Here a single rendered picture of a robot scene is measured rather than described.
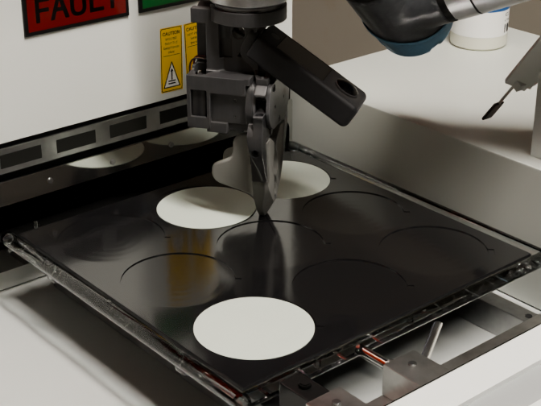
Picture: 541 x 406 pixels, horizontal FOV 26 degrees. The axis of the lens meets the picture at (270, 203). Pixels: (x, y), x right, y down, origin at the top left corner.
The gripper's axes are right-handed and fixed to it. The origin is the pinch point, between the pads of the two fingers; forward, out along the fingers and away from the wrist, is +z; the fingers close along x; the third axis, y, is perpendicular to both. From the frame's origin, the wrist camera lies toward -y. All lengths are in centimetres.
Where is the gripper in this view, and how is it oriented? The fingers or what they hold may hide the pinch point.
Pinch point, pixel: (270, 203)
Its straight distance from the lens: 115.9
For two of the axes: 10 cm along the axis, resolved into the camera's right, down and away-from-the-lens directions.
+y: -9.6, -1.1, 2.4
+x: -2.7, 4.0, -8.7
